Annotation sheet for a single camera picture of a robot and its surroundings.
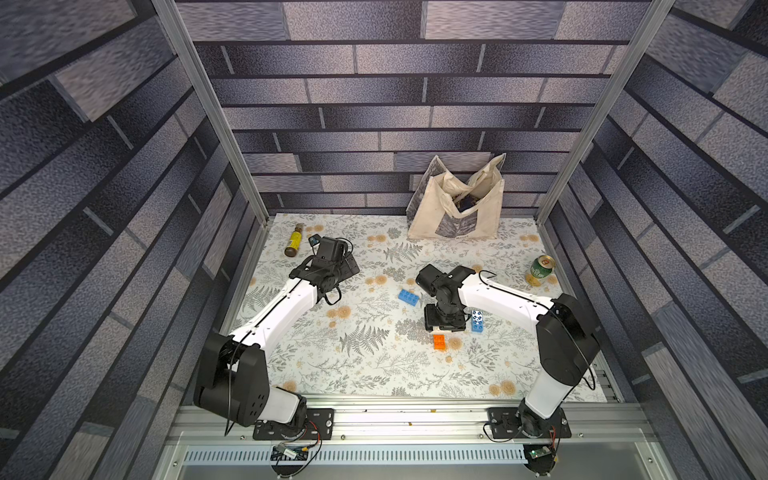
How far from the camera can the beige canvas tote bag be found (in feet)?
3.09

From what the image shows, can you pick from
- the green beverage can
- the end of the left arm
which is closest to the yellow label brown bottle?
the end of the left arm

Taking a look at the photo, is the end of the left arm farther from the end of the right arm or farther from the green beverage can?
the green beverage can
